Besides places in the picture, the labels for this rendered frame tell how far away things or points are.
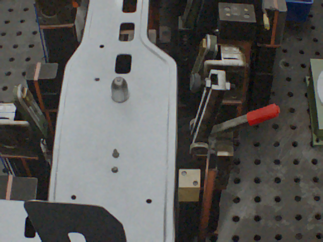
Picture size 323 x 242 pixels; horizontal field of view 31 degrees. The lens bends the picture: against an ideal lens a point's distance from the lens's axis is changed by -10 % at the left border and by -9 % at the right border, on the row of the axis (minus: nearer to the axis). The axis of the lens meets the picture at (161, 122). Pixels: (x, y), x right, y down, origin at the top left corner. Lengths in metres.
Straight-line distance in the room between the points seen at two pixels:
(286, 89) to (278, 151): 0.19
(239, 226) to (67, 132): 0.46
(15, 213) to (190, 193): 0.31
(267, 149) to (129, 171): 0.48
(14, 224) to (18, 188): 0.09
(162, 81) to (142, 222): 0.29
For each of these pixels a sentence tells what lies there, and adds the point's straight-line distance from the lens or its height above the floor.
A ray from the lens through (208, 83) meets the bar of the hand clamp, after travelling 0.90.
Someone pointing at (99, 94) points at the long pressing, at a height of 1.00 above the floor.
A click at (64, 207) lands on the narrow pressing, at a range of 0.67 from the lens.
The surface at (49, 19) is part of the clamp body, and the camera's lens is 1.38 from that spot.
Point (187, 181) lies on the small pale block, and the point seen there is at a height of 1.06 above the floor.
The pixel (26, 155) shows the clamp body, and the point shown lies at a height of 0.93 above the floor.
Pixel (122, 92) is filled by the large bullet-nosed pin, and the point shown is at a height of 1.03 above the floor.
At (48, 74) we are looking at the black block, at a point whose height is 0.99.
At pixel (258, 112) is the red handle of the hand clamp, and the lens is 0.97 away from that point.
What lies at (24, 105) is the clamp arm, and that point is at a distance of 1.05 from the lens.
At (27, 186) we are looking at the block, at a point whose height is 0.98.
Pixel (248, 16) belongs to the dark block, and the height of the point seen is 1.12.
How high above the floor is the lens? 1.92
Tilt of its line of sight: 56 degrees down
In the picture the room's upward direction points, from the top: 1 degrees counter-clockwise
